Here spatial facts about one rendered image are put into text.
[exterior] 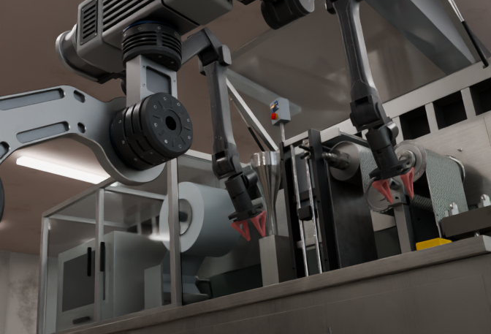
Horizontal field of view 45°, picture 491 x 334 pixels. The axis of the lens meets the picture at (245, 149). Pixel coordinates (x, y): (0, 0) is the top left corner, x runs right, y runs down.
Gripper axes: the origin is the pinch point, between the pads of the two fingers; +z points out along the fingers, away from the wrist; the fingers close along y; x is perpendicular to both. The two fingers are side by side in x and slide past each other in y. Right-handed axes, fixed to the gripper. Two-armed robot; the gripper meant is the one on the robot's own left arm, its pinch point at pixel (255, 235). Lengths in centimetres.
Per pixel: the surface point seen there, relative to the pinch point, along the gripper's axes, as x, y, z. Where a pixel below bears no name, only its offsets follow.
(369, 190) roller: -36.2, -25.6, 3.1
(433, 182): -34, -48, 6
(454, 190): -46, -50, 13
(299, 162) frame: -37.1, -3.8, -13.5
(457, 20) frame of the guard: -80, -63, -40
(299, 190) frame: -30.4, -3.1, -4.9
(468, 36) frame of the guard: -82, -64, -33
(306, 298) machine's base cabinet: 3.1, -11.1, 21.9
